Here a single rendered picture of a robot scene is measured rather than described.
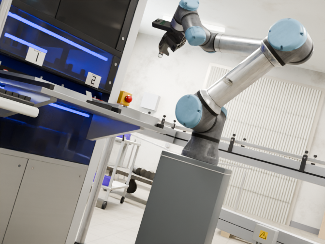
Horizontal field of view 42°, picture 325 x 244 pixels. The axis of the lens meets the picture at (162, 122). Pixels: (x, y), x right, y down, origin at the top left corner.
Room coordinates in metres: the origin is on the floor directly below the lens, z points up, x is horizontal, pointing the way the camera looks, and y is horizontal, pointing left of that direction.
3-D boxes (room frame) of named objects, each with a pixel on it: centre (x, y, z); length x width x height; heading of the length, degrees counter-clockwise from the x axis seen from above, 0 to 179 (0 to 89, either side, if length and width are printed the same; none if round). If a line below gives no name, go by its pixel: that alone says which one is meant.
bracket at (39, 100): (1.68, 0.54, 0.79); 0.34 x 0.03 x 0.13; 49
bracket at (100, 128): (2.06, 0.21, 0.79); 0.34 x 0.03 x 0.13; 49
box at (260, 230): (2.34, -0.71, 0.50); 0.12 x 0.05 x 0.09; 49
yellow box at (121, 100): (2.32, 0.25, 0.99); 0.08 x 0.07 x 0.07; 49
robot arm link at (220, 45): (1.64, -0.26, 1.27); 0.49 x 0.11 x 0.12; 56
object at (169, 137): (2.63, 0.17, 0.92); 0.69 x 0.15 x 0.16; 139
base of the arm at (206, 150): (1.70, -0.18, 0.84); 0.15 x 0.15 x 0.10
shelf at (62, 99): (1.88, 0.38, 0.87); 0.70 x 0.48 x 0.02; 139
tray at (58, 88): (1.79, 0.54, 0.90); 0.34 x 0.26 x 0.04; 49
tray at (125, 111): (1.98, 0.23, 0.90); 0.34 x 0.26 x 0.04; 49
